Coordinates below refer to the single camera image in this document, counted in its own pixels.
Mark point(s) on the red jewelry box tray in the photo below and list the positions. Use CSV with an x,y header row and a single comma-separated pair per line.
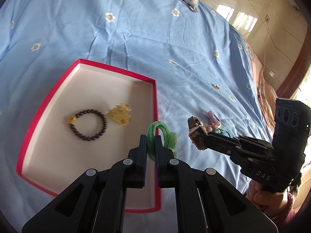
x,y
71,132

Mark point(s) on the right hand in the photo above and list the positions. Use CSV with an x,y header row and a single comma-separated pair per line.
x,y
271,204

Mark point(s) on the black camera module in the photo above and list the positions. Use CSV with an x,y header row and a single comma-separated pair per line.
x,y
292,127

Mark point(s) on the yellow translucent hair clip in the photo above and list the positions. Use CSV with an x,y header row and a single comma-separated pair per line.
x,y
120,114

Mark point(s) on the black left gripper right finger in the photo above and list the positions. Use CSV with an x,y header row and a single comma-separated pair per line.
x,y
205,200

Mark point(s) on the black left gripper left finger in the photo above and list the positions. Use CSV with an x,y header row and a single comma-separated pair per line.
x,y
95,201

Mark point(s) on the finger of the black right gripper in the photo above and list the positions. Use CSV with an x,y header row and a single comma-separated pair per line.
x,y
221,144

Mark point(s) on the square gold wristwatch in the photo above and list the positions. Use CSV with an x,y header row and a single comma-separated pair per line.
x,y
197,132

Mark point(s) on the purple hair clip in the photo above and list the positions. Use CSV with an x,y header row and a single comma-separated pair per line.
x,y
213,119

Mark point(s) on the blue floral bedsheet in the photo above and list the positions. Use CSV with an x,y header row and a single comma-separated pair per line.
x,y
199,61

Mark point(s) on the maroon sleeve forearm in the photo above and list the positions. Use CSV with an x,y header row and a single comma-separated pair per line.
x,y
283,219

